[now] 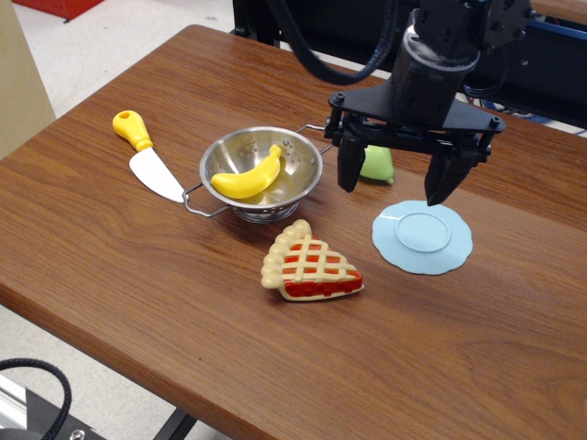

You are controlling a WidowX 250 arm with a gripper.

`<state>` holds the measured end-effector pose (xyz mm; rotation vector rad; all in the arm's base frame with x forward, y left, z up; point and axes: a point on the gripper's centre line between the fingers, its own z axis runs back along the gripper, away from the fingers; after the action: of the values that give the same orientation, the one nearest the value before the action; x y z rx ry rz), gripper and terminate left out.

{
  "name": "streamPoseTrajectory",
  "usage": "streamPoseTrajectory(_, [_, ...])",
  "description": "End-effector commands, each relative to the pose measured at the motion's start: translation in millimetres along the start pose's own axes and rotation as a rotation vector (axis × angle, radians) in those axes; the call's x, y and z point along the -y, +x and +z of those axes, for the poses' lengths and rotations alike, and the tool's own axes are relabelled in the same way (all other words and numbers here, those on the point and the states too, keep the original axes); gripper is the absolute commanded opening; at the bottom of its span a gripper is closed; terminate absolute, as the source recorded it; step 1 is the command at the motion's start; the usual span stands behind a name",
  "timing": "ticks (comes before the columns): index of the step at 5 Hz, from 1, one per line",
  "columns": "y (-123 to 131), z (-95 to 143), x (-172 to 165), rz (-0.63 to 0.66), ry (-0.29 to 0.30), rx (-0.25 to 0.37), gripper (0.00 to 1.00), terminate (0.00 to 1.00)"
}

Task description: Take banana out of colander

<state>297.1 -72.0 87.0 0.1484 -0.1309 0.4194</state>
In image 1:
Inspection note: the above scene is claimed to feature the black cable lower left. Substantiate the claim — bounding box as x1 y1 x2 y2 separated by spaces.
0 357 73 440

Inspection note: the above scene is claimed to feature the black table leg frame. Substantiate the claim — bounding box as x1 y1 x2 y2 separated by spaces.
153 409 197 440

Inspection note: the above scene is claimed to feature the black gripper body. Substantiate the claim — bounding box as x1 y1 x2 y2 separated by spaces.
325 30 505 163

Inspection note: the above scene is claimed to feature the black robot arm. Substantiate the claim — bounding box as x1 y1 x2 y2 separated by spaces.
325 1 533 205

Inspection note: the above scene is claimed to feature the beige cardboard panel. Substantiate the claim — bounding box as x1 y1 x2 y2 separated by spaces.
1 1 56 158

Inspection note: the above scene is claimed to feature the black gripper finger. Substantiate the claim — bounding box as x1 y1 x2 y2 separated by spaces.
338 136 366 193
425 151 478 206

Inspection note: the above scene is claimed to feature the red box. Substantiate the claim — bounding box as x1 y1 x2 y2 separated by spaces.
13 0 103 20

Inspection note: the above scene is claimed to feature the toy cherry pie slice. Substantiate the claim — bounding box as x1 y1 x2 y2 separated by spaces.
260 219 364 302

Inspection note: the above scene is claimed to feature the yellow handled toy knife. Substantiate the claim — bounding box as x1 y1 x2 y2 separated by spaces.
112 110 183 204

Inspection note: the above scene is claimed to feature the light blue toy plate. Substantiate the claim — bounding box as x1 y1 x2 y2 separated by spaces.
371 201 473 275

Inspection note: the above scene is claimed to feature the black blue frame rail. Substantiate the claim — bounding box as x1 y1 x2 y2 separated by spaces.
233 1 586 127

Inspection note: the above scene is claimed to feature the black braided cable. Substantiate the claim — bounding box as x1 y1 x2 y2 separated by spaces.
265 0 404 86

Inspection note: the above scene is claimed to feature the green toy pear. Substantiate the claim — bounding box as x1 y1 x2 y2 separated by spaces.
360 145 394 184

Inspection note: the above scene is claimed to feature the yellow toy banana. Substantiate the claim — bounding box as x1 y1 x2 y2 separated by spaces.
211 145 282 200

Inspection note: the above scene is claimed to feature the steel colander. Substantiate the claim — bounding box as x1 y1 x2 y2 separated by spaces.
183 124 327 224

